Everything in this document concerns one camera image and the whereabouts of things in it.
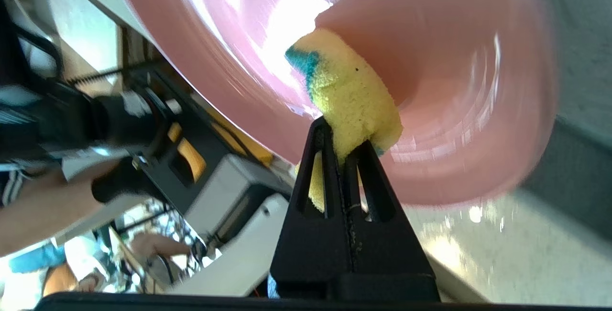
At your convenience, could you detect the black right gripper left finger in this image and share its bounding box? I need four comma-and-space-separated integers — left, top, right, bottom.
270, 116, 354, 300

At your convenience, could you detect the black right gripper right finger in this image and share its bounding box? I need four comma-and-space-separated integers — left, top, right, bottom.
347, 140, 440, 301

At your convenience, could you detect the yellow green sponge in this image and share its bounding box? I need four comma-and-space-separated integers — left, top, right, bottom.
285, 29, 404, 213

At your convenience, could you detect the pink plate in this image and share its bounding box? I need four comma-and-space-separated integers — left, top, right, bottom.
110, 0, 558, 207

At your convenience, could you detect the stainless steel sink basin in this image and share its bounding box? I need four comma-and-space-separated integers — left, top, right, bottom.
402, 0, 612, 304

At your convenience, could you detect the person hand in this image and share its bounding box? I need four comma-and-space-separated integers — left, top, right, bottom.
129, 232, 192, 260

